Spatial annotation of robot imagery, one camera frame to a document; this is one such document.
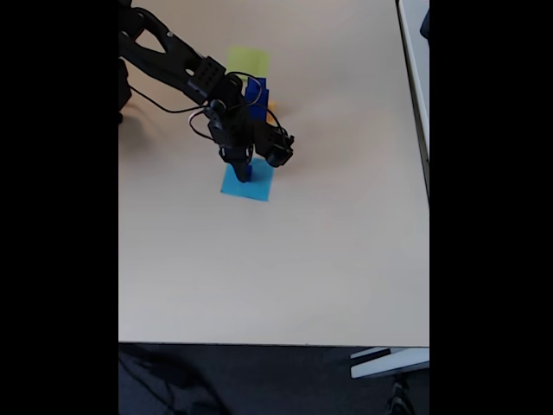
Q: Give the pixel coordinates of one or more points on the white neighbouring table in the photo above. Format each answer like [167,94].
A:
[417,65]

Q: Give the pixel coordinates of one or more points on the light blue paper square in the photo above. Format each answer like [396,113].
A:
[255,190]

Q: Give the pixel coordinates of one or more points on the green paper square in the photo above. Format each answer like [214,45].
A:
[250,60]

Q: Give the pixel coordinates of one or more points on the small blue cube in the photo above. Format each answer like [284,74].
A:
[250,173]

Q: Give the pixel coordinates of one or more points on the white table leg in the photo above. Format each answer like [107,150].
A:
[389,365]

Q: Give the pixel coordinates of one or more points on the medium blue cube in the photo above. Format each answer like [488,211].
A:
[252,86]

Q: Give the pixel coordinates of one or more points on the orange paper square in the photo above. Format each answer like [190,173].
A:
[270,108]

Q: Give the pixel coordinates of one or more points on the large blue cube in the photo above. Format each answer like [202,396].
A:
[259,110]

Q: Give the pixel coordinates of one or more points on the dark blue chair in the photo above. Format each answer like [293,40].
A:
[426,23]

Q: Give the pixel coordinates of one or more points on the black camera box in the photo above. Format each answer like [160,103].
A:
[276,149]

